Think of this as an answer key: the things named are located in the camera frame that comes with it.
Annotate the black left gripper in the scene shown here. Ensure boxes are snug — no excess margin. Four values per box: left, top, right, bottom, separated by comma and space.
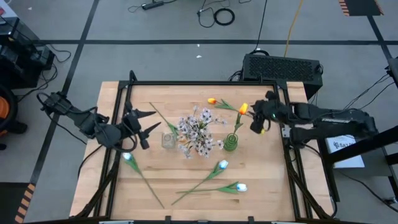
119, 101, 162, 150

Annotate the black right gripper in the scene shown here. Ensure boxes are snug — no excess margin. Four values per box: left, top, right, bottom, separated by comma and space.
250, 91, 293, 134

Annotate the clear cut-glass vase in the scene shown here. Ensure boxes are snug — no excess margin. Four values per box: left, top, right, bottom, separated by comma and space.
160, 132, 177, 149

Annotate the orange artificial tulip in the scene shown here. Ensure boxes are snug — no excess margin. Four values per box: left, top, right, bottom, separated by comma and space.
207, 97, 253, 118

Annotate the blue white artificial tulip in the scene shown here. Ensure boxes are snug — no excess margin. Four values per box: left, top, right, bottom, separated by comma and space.
175, 182, 249, 195
122, 151, 165, 210
170, 159, 229, 205

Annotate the green glass vase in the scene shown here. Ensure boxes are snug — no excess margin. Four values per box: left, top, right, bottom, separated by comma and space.
223, 133, 239, 152

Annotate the black mesh computer case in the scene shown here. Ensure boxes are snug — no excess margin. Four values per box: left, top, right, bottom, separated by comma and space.
241, 53, 324, 100

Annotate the white labelled box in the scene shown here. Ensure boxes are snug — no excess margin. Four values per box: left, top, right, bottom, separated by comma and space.
325, 132, 366, 169

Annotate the black metal stand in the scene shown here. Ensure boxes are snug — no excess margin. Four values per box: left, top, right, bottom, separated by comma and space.
318, 124, 398, 203

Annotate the black power strip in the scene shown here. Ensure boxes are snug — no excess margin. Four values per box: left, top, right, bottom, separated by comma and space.
141, 0, 165, 11

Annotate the black equipment cabinet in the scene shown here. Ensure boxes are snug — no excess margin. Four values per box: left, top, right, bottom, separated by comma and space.
0, 17, 56, 90

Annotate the black hazard-striped floor mat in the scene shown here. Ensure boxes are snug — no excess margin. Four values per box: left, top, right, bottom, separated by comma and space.
0, 182, 37, 224
338, 0, 384, 17

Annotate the black metal table frame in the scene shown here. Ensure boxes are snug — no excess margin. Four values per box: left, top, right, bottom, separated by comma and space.
70, 70, 340, 223

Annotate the black floor cable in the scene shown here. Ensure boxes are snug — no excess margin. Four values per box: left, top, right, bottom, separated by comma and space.
249, 0, 269, 57

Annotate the yellow floor cable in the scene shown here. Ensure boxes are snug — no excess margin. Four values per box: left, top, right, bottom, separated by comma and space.
283, 0, 305, 58

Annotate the coiled black cable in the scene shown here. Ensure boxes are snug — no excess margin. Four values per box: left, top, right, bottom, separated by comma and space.
213, 7, 236, 27

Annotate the orange cable reel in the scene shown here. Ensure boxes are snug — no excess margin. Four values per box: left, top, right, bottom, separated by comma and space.
0, 84, 19, 138

